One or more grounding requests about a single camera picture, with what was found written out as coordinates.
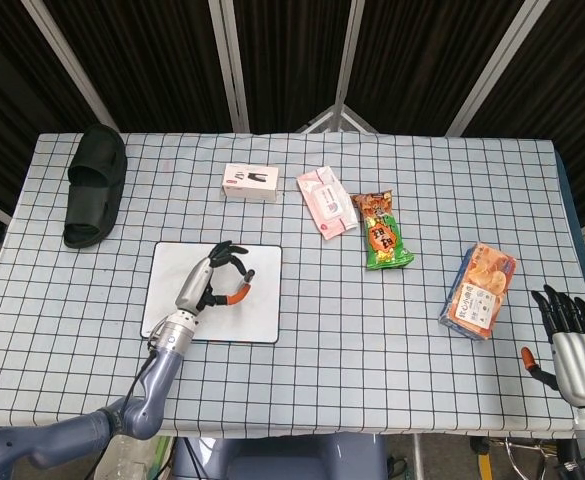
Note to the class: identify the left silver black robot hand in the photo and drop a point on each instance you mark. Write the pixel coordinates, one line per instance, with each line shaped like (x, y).
(194, 285)

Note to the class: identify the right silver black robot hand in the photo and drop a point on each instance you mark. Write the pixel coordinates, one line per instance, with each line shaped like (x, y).
(582, 365)

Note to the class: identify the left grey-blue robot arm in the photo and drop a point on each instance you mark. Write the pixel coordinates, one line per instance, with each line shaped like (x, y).
(167, 360)

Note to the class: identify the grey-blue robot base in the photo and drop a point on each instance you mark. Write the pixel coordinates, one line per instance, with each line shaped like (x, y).
(282, 457)

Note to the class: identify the white drawing board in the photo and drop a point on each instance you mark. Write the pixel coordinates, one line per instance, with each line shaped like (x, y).
(262, 310)

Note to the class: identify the small white printed box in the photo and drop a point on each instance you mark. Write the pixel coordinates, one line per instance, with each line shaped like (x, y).
(252, 189)

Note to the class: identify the orange blue chips box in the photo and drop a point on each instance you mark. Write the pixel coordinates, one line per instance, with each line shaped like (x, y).
(477, 295)

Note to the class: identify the checkered light blue tablecloth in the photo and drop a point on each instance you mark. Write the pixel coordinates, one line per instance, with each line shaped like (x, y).
(322, 360)

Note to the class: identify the pink wet wipes pack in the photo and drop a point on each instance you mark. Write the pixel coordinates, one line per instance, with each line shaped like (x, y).
(327, 205)

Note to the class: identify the black sandal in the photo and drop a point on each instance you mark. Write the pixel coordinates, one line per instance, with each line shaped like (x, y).
(99, 150)

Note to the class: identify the green orange snack bag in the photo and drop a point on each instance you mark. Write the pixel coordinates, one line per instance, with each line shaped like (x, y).
(382, 240)

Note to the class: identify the dark pleated screen fabric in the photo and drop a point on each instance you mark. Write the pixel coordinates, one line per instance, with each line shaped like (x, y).
(162, 60)

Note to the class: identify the white screen foot bracket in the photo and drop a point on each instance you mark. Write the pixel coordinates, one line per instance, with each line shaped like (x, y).
(341, 117)

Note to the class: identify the white screen frame post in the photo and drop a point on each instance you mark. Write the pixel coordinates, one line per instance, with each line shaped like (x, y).
(229, 65)
(497, 65)
(72, 65)
(349, 50)

